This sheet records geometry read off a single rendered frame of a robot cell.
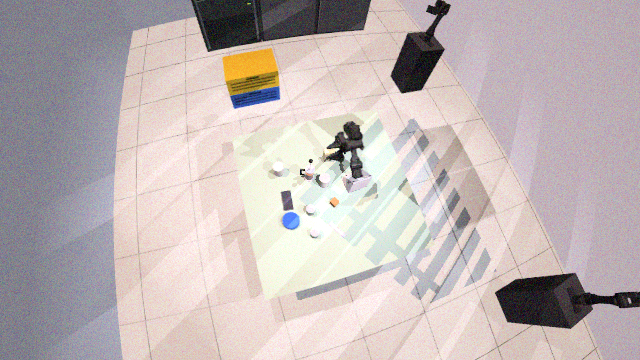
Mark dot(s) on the blue cylinder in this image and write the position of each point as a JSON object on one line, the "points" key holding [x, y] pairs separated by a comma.
{"points": [[290, 220]]}

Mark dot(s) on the small orange cube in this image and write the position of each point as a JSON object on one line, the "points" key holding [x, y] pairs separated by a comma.
{"points": [[334, 202]]}

